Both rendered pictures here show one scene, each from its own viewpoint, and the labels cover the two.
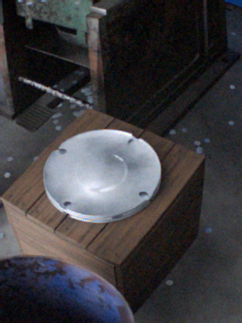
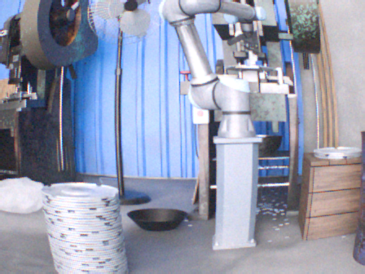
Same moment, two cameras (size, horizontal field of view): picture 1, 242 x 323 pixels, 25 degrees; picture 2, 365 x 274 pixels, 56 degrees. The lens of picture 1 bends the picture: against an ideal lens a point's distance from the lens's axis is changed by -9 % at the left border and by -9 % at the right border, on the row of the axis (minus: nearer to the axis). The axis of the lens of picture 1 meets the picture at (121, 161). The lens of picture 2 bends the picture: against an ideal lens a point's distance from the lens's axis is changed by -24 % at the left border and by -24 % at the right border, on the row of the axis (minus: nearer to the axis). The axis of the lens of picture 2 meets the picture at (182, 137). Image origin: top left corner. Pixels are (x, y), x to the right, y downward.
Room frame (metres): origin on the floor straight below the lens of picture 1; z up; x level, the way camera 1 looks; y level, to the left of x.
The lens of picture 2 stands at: (-0.22, 1.46, 0.54)
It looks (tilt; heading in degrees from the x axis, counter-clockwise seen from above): 3 degrees down; 334
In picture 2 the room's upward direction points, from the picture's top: 1 degrees counter-clockwise
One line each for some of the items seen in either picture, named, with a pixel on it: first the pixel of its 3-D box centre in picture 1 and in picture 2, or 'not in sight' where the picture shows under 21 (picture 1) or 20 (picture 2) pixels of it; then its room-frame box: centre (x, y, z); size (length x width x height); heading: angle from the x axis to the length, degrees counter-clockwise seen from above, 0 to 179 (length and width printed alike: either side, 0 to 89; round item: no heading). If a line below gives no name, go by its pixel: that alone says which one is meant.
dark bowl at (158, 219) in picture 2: not in sight; (157, 220); (1.67, 0.69, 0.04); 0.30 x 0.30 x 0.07
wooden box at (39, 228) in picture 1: (107, 221); (336, 191); (1.00, 0.05, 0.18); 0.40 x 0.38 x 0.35; 143
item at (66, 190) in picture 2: not in sight; (77, 190); (1.10, 1.20, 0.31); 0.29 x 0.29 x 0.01
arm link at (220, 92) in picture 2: not in sight; (234, 93); (1.22, 0.53, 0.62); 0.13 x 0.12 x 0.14; 19
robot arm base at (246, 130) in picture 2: not in sight; (236, 123); (1.21, 0.53, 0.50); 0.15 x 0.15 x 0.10
